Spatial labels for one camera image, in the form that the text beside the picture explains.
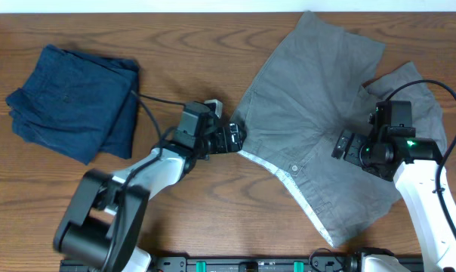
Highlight grey cotton shorts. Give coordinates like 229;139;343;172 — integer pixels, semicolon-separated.
232;12;447;247

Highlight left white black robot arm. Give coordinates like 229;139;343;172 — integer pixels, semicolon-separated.
53;123;246;271

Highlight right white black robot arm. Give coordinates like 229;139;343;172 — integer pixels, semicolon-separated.
332;125;456;271

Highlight folded navy blue shorts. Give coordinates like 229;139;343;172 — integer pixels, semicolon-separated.
5;45;140;165

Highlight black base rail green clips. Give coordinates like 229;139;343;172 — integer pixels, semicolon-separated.
60;247;425;272

